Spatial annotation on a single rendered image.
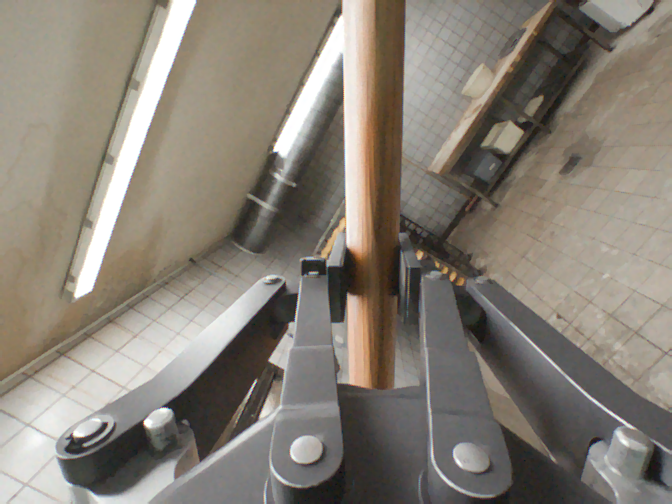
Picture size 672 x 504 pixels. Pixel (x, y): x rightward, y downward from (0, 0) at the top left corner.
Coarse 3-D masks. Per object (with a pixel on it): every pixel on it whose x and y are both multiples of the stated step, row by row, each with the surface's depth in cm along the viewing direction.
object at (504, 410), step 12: (492, 396) 204; (504, 396) 214; (492, 408) 191; (504, 408) 199; (516, 408) 208; (504, 420) 186; (516, 420) 193; (516, 432) 181; (528, 432) 188; (540, 444) 183
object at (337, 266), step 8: (336, 240) 20; (344, 240) 20; (336, 248) 18; (344, 248) 18; (336, 256) 17; (344, 256) 17; (328, 264) 15; (336, 264) 15; (344, 264) 17; (328, 272) 15; (336, 272) 15; (344, 272) 16; (328, 280) 15; (336, 280) 15; (344, 280) 16; (336, 288) 15; (344, 288) 16; (336, 296) 16; (344, 296) 16; (336, 304) 16; (344, 304) 16; (336, 312) 16; (344, 312) 16; (336, 320) 16
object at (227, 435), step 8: (256, 384) 182; (248, 392) 172; (248, 400) 169; (240, 408) 161; (240, 416) 157; (232, 424) 151; (224, 432) 149; (232, 432) 147; (224, 440) 145; (216, 448) 140
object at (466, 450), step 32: (448, 288) 13; (448, 320) 11; (448, 352) 8; (448, 384) 7; (480, 384) 7; (448, 416) 6; (480, 416) 6; (448, 448) 5; (480, 448) 5; (448, 480) 5; (480, 480) 5; (512, 480) 5
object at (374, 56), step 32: (352, 0) 14; (384, 0) 14; (352, 32) 15; (384, 32) 14; (352, 64) 15; (384, 64) 15; (352, 96) 16; (384, 96) 15; (352, 128) 16; (384, 128) 16; (352, 160) 16; (384, 160) 16; (352, 192) 17; (384, 192) 16; (352, 224) 17; (384, 224) 17; (352, 256) 18; (384, 256) 17; (352, 288) 19; (384, 288) 18; (352, 320) 19; (384, 320) 19; (352, 352) 20; (384, 352) 19; (384, 384) 20
